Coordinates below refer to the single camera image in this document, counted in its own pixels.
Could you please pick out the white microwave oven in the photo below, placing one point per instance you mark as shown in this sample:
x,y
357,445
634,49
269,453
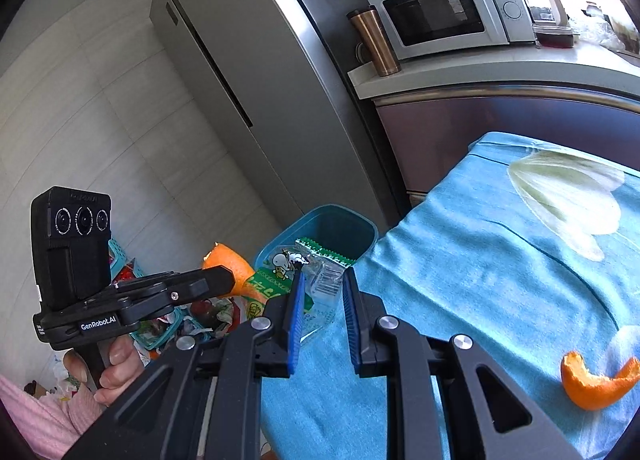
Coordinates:
x,y
440,10

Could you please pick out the teal plastic basket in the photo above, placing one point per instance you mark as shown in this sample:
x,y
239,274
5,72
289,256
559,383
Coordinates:
x,y
122,260

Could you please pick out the person's left forearm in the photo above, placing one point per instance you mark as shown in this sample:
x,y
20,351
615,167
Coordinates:
x,y
45,420

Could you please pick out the grey refrigerator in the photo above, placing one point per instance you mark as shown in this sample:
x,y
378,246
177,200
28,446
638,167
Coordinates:
x,y
260,65

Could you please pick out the copper travel tumbler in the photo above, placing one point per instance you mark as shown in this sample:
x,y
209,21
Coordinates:
x,y
376,43

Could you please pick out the brown metallic cabinet front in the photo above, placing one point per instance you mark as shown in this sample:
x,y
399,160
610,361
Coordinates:
x,y
500,125

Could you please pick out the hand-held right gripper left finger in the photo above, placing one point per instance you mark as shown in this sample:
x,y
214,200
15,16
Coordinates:
x,y
295,325

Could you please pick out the person's left hand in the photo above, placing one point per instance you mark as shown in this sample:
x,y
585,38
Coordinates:
x,y
117,370

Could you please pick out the teal tablecloth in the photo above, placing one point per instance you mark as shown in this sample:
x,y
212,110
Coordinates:
x,y
475,265

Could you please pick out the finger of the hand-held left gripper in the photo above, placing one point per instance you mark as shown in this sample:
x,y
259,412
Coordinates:
x,y
190,287

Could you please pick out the red food container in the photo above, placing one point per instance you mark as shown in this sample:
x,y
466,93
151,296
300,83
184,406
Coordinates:
x,y
554,36

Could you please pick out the orange peel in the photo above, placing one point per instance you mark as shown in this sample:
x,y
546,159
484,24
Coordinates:
x,y
232,265
595,390

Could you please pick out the clear plastic bag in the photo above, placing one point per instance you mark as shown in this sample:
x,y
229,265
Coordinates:
x,y
605,25

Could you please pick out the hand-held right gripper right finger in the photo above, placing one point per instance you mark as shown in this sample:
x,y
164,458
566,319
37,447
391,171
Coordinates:
x,y
351,325

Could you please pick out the kitchen counter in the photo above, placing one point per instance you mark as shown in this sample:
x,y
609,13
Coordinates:
x,y
500,70

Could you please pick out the teal plastic trash bin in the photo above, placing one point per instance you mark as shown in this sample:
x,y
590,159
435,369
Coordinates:
x,y
340,230

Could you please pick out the cartoon print plastic snack bag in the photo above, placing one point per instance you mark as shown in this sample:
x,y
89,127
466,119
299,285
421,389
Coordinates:
x,y
320,270

